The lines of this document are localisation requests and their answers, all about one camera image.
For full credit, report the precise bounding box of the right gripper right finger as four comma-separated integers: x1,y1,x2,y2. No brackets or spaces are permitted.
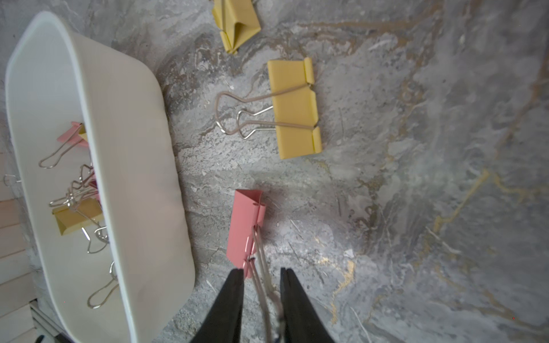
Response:
280,268,335,343

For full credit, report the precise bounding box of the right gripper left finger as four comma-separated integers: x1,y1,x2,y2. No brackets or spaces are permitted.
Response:
191,269,244,343

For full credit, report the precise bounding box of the pink binder clip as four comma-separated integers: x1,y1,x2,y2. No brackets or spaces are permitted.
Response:
226,190,286,342

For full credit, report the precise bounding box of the white storage box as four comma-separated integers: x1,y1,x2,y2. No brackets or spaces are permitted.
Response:
6,11,195,342

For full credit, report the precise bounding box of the yellow binder clip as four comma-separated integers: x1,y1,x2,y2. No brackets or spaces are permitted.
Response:
214,57,323,159
212,0,261,54

